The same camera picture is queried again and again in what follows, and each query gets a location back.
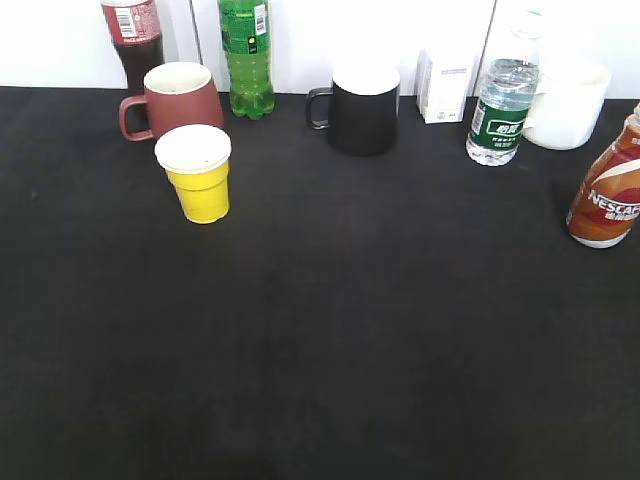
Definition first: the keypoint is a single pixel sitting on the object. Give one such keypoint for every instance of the yellow paper cup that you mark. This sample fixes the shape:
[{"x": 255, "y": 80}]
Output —
[{"x": 195, "y": 159}]

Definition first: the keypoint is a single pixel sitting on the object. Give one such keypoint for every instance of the brown Nescafe coffee bottle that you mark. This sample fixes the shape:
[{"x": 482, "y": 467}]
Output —
[{"x": 606, "y": 206}]

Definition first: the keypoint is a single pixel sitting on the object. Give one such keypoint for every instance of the green sprite bottle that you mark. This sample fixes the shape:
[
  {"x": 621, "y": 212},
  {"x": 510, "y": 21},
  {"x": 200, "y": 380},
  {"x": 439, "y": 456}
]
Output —
[{"x": 245, "y": 35}]

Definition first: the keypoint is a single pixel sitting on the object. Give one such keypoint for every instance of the red ceramic mug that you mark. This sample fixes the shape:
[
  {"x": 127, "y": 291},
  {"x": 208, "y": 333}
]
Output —
[{"x": 175, "y": 94}]

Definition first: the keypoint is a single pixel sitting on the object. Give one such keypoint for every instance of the cola bottle red label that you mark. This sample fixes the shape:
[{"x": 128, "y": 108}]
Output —
[{"x": 136, "y": 35}]

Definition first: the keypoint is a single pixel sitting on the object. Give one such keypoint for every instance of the black ceramic mug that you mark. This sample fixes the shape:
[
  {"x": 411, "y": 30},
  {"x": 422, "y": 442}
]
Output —
[{"x": 359, "y": 110}]

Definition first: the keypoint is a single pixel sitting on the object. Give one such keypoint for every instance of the clear water bottle green label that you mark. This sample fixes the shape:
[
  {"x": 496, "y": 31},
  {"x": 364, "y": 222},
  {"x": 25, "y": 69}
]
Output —
[{"x": 506, "y": 92}]

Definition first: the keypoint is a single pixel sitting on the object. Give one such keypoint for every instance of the small white carton box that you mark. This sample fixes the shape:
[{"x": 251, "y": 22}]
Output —
[{"x": 442, "y": 81}]

